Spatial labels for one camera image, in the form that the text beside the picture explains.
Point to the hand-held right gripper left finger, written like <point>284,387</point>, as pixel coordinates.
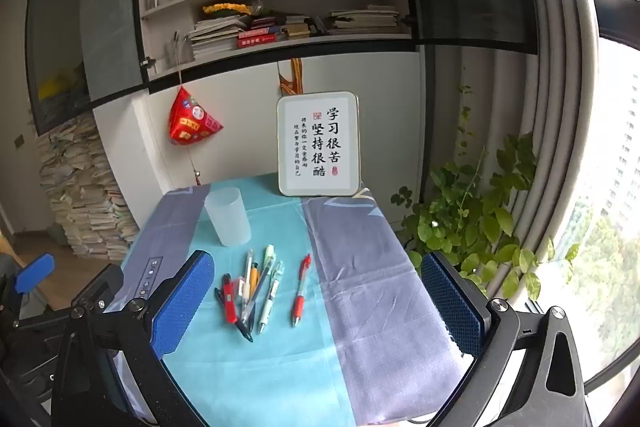
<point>182,302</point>

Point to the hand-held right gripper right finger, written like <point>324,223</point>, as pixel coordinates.
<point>450,302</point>

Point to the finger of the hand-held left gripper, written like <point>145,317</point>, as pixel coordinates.
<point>100,279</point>
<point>35,273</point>

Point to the black pen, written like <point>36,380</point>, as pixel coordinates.
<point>242,329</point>

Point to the orange pen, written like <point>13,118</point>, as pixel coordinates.
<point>254,277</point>

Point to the frosted plastic cup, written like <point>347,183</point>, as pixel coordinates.
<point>227,219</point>

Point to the clear gel pen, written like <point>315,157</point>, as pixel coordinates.
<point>275,273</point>

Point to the red pen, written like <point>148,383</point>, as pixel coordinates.
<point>300,302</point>

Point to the pile of papers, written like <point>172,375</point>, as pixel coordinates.
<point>85,197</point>

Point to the green leafy plant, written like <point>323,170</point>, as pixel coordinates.
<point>465,217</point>

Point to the blue and grey tablecloth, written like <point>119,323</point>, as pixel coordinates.
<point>280,372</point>

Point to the red hanging ornament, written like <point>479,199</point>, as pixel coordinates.
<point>192,119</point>

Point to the framed calligraphy sign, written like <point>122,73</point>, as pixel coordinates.
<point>320,142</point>

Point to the grey curtain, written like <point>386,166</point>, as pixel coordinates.
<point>540,107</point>

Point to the clear pen holder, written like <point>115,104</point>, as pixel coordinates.
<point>179,52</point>

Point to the orange ribbon medal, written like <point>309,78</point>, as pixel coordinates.
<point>292,77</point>

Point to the stack of worn books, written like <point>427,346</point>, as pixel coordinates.
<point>217,39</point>

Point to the red book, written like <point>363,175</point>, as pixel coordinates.
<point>256,41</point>

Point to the stack of flat notebooks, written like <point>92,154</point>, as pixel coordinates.
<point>365,21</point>

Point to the yellow flower garland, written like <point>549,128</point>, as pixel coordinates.
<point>225,9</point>

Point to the stack of dark books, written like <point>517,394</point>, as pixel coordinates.
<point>295,27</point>

